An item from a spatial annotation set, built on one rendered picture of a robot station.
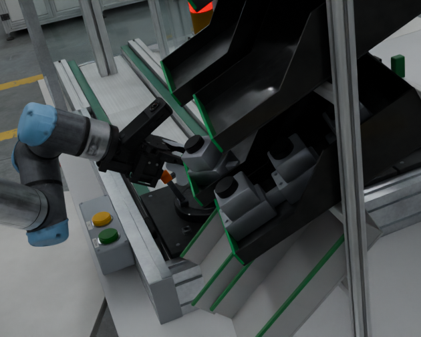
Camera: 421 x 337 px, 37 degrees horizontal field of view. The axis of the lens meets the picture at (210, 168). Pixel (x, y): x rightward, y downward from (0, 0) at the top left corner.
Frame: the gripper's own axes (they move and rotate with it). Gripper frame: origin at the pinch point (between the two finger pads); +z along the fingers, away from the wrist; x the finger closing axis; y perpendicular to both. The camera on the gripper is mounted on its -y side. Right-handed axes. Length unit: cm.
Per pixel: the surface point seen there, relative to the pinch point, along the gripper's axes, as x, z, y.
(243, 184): 43.0, -16.0, -12.1
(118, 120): -66, 4, 17
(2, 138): -300, 14, 120
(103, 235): -1.6, -12.8, 21.7
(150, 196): -9.8, -2.6, 14.6
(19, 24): -533, 36, 89
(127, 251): 1.9, -8.0, 22.4
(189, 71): 25.7, -21.0, -20.1
